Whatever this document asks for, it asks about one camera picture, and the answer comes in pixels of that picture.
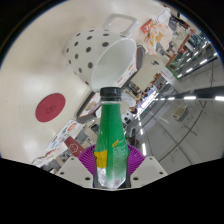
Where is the green plastic drink bottle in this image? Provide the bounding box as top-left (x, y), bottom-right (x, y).
top-left (92, 86), bottom-right (130, 190)

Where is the red sauce packet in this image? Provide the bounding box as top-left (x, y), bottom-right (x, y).
top-left (140, 19), bottom-right (153, 34)

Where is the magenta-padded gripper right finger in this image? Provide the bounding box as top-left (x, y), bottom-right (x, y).
top-left (127, 144), bottom-right (169, 189)

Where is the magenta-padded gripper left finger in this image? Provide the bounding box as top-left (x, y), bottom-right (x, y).
top-left (54, 143), bottom-right (97, 188)

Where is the ceiling lights group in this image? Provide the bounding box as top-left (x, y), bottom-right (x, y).
top-left (138, 43), bottom-right (224, 158)

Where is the flat round red coaster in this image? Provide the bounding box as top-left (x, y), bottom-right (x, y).
top-left (34, 92), bottom-right (67, 123)

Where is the ceiling air conditioner unit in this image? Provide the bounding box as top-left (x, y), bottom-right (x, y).
top-left (172, 104), bottom-right (188, 120)

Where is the white polka-dot mug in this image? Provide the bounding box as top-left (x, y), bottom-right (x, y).
top-left (63, 13), bottom-right (139, 94)

